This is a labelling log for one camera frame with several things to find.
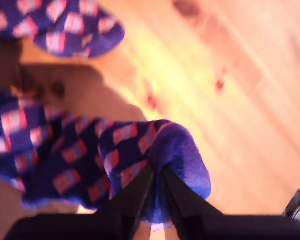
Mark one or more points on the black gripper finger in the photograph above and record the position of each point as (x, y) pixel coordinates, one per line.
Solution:
(185, 207)
(132, 207)

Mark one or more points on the purple pink patterned sock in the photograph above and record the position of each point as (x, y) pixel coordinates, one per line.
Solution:
(65, 30)
(77, 155)

